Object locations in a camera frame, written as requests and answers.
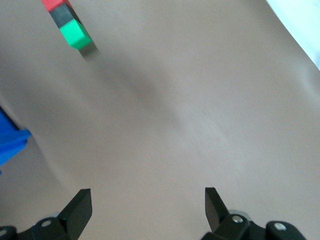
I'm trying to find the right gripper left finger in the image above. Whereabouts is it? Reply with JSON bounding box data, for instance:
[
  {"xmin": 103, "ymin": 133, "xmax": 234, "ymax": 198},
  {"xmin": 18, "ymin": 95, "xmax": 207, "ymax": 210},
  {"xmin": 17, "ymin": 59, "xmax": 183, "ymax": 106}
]
[{"xmin": 0, "ymin": 188, "xmax": 93, "ymax": 240}]

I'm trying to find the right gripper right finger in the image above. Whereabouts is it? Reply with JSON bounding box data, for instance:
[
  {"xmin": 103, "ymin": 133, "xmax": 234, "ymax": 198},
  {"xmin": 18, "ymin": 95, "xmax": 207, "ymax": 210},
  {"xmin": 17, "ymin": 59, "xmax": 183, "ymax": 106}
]
[{"xmin": 201, "ymin": 187, "xmax": 308, "ymax": 240}]

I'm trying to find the green cube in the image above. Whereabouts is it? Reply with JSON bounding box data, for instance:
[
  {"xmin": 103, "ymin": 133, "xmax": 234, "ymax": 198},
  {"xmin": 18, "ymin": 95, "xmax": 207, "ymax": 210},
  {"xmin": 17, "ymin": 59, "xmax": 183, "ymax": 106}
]
[{"xmin": 59, "ymin": 19, "xmax": 93, "ymax": 50}]

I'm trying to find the red cube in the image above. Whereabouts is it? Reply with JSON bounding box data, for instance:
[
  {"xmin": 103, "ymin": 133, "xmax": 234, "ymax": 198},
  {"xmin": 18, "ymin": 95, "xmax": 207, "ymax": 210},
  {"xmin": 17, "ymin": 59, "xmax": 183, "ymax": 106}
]
[{"xmin": 41, "ymin": 0, "xmax": 73, "ymax": 13}]

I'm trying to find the black cube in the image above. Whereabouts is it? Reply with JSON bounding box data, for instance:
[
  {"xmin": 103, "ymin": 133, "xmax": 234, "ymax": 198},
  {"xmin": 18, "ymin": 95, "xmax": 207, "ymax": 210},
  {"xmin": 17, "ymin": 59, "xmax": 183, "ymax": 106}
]
[{"xmin": 49, "ymin": 4, "xmax": 82, "ymax": 28}]

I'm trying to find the blue plastic storage bin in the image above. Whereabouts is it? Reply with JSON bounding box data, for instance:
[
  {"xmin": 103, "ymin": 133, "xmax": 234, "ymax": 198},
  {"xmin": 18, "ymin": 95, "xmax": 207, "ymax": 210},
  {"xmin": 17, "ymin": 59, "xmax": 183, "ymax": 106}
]
[{"xmin": 0, "ymin": 104, "xmax": 32, "ymax": 176}]

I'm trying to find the brown table mat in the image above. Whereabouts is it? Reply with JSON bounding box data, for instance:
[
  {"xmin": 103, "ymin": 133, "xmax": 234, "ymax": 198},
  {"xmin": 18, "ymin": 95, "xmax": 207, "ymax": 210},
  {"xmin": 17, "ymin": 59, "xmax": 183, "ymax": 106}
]
[{"xmin": 0, "ymin": 0, "xmax": 320, "ymax": 240}]

